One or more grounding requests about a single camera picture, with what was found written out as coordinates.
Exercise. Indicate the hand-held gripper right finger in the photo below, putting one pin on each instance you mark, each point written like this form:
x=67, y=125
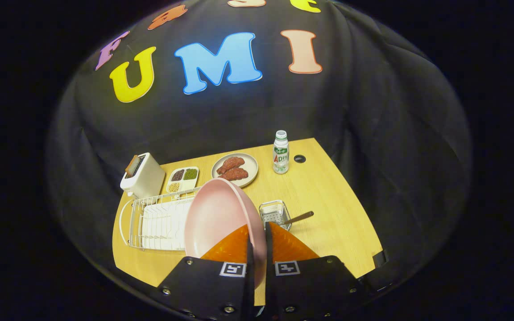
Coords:
x=310, y=285

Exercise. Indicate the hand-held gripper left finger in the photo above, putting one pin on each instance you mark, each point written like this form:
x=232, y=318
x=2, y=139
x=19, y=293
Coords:
x=203, y=285

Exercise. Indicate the pink plate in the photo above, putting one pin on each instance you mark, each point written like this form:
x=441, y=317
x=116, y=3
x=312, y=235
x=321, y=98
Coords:
x=217, y=218

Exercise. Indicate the white divided dish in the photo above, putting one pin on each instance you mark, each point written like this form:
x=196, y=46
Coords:
x=182, y=178

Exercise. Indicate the beige plate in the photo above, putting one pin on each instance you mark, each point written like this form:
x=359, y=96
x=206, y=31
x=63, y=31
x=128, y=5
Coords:
x=249, y=164

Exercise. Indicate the red meat piece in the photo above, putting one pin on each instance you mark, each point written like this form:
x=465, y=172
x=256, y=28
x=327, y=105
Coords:
x=230, y=164
x=235, y=174

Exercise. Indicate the white toaster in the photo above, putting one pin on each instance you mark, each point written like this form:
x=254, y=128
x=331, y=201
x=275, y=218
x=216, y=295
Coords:
x=145, y=180

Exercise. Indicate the white milk drink bottle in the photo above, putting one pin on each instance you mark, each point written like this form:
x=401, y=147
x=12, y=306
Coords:
x=280, y=154

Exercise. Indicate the toast slice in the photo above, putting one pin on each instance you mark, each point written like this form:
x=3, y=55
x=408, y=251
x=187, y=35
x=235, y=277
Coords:
x=131, y=164

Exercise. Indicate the black backdrop cloth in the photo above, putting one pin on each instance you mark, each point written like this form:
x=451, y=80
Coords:
x=373, y=111

